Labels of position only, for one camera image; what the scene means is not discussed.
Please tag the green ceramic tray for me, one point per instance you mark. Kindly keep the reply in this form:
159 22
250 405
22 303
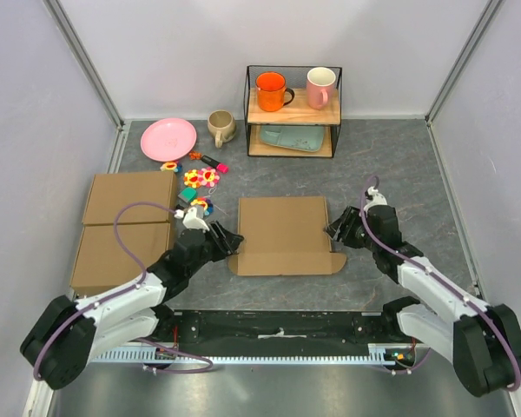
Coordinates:
302 138

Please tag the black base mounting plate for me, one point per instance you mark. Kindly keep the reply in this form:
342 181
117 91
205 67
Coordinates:
187 326

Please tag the pink highlighter marker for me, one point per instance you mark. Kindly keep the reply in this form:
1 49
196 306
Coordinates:
211 162

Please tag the pink petal smiley toy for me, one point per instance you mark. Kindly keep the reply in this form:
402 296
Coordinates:
208 178

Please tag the small orange flower toy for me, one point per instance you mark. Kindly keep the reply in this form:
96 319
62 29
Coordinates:
194 155

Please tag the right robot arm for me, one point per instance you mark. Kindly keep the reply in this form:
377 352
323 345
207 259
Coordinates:
481 341

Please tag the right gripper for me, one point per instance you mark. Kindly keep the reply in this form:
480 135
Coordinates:
336 230

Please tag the rainbow petal smiley toy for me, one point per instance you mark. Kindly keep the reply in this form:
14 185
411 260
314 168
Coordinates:
205 203

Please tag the teal block toy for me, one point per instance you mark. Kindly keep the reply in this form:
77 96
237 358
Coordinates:
187 195

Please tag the yellow red smiley toy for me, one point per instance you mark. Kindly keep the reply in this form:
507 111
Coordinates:
173 166

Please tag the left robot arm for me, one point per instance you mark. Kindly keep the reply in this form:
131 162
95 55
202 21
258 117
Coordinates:
69 334

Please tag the brown cardboard box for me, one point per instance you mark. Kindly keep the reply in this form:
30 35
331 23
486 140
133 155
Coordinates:
284 236

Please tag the pink ceramic mug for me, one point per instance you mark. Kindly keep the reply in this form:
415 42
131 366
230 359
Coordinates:
320 86

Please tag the black wire shelf rack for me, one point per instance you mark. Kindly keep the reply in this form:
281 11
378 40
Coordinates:
298 112

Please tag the beige ceramic mug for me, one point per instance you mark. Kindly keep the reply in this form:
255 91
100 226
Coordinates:
222 127

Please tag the sunflower toy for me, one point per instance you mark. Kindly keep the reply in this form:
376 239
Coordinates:
191 179

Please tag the pink plastic plate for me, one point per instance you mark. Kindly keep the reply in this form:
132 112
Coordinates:
168 140

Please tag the grey slotted cable duct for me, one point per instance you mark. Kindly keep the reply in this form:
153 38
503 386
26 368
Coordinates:
136 353

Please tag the orange enamel mug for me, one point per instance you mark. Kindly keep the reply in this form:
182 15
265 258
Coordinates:
272 91

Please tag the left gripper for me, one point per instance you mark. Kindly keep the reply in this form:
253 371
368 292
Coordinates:
227 241

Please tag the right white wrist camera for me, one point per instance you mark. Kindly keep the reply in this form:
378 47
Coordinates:
373 198

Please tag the folded flat cardboard box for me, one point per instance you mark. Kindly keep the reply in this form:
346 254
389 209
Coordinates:
101 263

